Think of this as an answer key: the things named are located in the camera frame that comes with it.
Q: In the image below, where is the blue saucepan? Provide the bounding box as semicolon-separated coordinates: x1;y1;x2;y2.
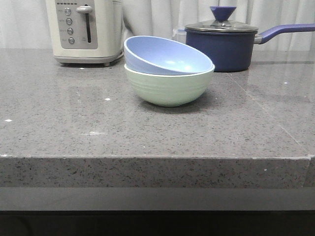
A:
185;24;315;72

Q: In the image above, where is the green bowl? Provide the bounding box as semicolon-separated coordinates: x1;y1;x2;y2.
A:
124;64;215;107

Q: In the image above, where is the blue bowl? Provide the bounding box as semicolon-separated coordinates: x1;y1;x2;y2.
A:
124;35;214;75

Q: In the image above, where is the clear plastic container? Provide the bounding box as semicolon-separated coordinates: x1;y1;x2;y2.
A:
172;28;187;44

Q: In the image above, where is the white curtain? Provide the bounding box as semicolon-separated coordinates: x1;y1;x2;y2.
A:
0;0;315;49

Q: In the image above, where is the glass pot lid blue knob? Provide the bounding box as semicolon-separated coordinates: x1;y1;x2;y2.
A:
185;6;258;33

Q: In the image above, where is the cream toaster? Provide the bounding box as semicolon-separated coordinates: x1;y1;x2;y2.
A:
46;0;123;66

